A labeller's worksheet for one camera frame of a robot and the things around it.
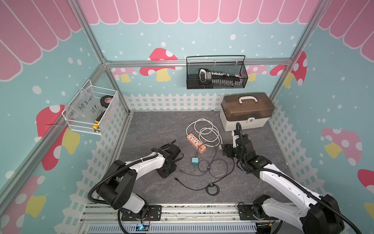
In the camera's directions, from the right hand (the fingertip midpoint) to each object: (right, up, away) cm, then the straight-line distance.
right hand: (227, 144), depth 84 cm
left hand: (-33, -18, +4) cm, 38 cm away
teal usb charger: (-19, -12, +8) cm, 23 cm away
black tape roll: (-68, +25, -4) cm, 73 cm away
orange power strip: (-17, -2, +15) cm, 23 cm away
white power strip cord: (-8, +5, +23) cm, 25 cm away
